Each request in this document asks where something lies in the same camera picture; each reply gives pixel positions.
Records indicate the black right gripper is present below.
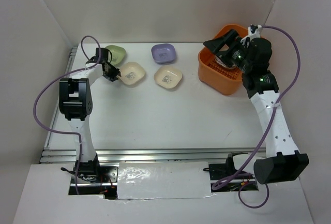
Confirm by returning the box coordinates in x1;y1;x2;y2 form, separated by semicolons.
203;28;252;72

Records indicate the purple plate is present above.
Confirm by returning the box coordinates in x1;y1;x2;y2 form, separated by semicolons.
151;43;177;64
214;55;236;70

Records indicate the cream plate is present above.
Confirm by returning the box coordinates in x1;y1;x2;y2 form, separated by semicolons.
118;62;146;86
154;65;183;90

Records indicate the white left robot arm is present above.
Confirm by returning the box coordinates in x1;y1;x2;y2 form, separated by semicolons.
59;48;121;182

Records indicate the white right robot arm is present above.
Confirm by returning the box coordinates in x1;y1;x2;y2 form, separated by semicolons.
203;26;309;188

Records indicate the orange plastic bin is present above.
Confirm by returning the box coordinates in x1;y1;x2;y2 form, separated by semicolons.
198;24;262;95

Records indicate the green plate far left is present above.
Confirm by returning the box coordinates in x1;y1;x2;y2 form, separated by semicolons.
106;45;126;66

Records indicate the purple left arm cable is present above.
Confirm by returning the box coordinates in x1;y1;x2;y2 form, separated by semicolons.
33;36;104;196

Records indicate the aluminium rail frame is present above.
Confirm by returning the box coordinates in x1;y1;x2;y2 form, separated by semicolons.
38;43;269;196

